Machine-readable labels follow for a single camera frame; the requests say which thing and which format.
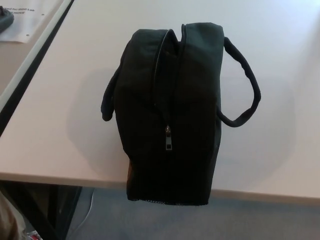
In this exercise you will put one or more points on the dark grey rounded object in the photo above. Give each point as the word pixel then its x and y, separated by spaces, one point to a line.
pixel 6 22

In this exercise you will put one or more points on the tan fabric bundle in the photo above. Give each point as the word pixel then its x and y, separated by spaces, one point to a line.
pixel 10 220

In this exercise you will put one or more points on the red and white packet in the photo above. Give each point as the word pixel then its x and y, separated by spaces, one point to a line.
pixel 33 236

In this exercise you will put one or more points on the black fabric lunch bag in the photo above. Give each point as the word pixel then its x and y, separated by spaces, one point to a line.
pixel 195 100

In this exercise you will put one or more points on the dark desk leg frame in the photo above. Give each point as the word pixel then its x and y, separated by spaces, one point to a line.
pixel 50 205

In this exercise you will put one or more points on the white printed paper sheet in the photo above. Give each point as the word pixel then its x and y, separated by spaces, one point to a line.
pixel 37 22

